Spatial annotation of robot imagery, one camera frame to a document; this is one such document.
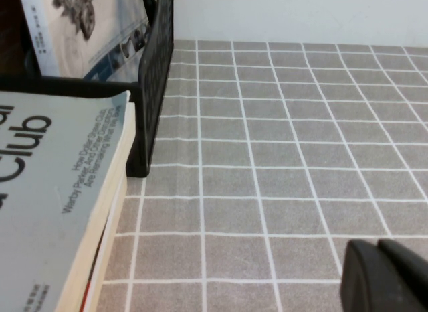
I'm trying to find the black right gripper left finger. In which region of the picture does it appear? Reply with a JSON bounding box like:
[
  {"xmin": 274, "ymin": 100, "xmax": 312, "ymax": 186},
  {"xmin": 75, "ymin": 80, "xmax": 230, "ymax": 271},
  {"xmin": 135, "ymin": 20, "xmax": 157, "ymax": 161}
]
[{"xmin": 340, "ymin": 238, "xmax": 419, "ymax": 312}]

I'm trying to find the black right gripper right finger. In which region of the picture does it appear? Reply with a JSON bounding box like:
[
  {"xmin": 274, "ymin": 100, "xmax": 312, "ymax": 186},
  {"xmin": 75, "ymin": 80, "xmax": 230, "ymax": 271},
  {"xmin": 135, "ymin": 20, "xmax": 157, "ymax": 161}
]
[{"xmin": 377, "ymin": 237, "xmax": 428, "ymax": 312}]

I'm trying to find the blue grey Dollar Club book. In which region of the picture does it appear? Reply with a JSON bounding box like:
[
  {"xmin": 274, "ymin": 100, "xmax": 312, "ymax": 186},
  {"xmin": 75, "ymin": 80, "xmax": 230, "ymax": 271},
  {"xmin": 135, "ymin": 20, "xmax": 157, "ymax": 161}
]
[{"xmin": 0, "ymin": 90, "xmax": 137, "ymax": 312}]

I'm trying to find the black mesh book stand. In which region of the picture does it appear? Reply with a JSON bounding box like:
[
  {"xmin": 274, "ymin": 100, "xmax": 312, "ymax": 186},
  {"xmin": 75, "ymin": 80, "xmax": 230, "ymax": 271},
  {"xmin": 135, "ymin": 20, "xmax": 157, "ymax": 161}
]
[{"xmin": 0, "ymin": 0, "xmax": 175, "ymax": 178}]

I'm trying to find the white blue car suspension book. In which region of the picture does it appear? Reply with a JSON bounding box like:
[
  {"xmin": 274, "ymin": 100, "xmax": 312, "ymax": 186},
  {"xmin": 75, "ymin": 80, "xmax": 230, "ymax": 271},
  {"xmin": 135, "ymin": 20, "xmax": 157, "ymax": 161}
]
[{"xmin": 25, "ymin": 0, "xmax": 151, "ymax": 84}]

